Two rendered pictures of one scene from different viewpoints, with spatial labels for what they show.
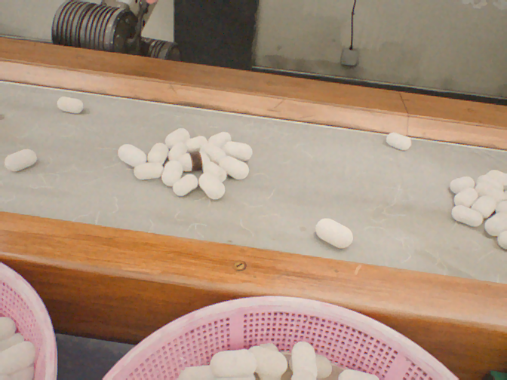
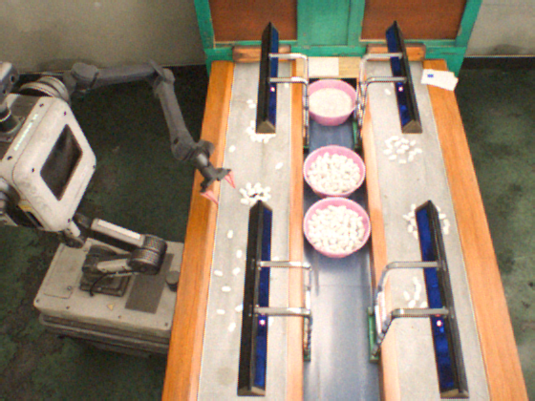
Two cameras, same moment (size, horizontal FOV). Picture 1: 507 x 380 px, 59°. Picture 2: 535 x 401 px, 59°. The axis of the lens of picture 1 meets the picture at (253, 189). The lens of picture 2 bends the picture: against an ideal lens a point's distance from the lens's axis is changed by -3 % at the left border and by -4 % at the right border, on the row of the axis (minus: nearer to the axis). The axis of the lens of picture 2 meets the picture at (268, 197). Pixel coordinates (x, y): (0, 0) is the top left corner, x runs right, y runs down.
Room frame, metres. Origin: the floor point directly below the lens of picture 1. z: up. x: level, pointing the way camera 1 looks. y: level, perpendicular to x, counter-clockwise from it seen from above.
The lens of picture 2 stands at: (0.28, 1.26, 2.46)
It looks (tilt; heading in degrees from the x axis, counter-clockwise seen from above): 55 degrees down; 275
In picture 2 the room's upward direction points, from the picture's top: 5 degrees counter-clockwise
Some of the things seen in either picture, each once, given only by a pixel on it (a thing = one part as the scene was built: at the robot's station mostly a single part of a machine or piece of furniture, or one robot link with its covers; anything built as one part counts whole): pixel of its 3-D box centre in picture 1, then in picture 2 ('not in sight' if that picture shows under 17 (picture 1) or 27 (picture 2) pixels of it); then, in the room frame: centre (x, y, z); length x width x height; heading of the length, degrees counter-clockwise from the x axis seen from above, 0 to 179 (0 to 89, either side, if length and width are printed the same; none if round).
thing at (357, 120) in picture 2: not in sight; (378, 104); (-0.10, -0.31, 0.90); 0.20 x 0.19 x 0.45; 89
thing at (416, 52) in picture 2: not in sight; (395, 52); (-0.25, -0.75, 0.83); 0.30 x 0.06 x 0.07; 179
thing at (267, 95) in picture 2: not in sight; (267, 73); (0.38, -0.32, 1.08); 0.62 x 0.08 x 0.07; 89
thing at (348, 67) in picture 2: not in sight; (328, 67); (0.09, -0.70, 0.77); 0.33 x 0.15 x 0.01; 179
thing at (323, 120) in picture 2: not in sight; (330, 104); (0.09, -0.49, 0.72); 0.27 x 0.27 x 0.10
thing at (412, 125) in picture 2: not in sight; (402, 73); (-0.18, -0.31, 1.08); 0.62 x 0.08 x 0.07; 89
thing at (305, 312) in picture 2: not in sight; (284, 313); (0.32, 0.65, 0.90); 0.20 x 0.19 x 0.45; 89
